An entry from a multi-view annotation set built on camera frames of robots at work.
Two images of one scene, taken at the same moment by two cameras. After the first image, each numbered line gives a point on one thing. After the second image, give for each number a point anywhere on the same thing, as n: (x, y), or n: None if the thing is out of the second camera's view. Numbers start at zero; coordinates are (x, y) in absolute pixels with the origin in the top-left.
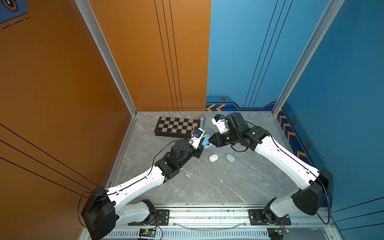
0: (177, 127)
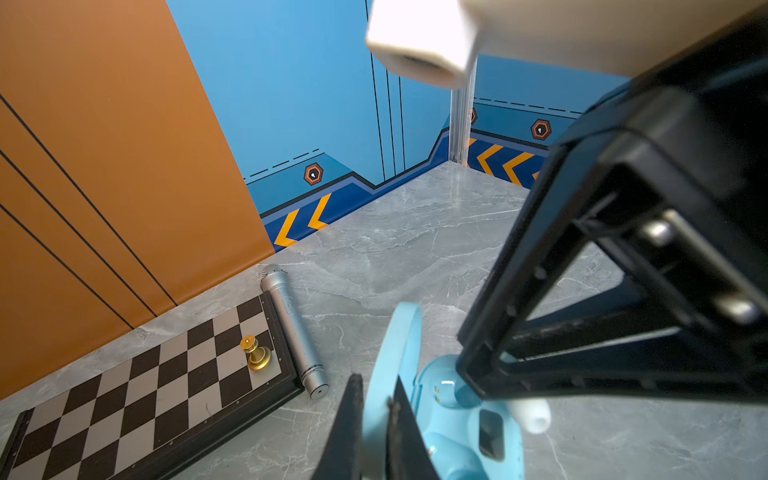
0: (156, 405)
